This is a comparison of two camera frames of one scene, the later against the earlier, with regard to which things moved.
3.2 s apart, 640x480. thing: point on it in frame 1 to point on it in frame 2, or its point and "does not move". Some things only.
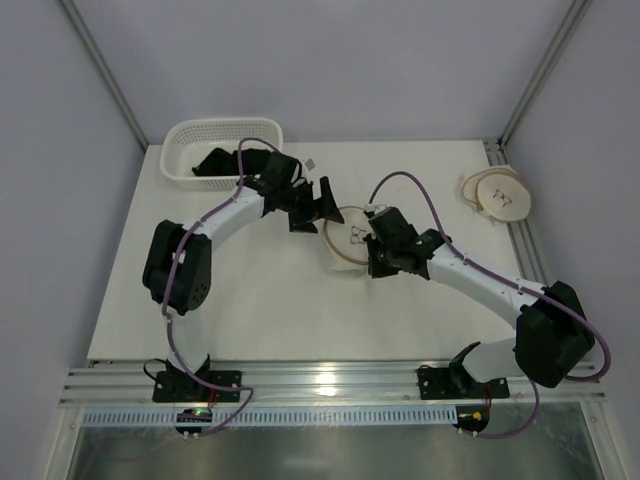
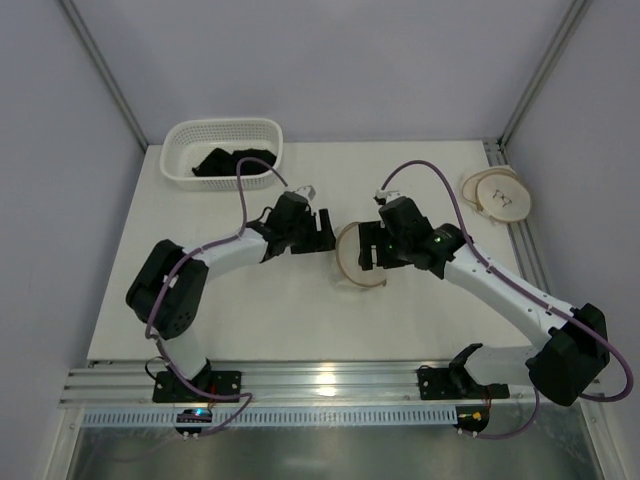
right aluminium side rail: [526, 256] does not move
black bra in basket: [220, 162] does not move
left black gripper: [310, 206] to [310, 233]
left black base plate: [178, 386] does not move
